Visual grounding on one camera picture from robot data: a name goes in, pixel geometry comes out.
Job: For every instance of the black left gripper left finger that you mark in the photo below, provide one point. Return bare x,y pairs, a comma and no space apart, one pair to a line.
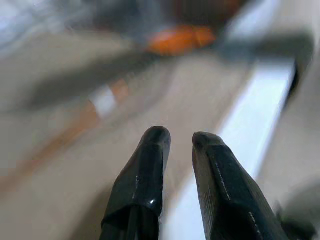
142,187

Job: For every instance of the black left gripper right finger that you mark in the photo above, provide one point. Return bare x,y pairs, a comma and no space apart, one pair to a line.
225,195

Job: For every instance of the beige woven counter mat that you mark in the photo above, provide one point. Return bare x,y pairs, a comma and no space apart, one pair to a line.
75,195

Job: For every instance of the orange plastic plate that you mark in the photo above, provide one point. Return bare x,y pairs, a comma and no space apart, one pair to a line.
180,40

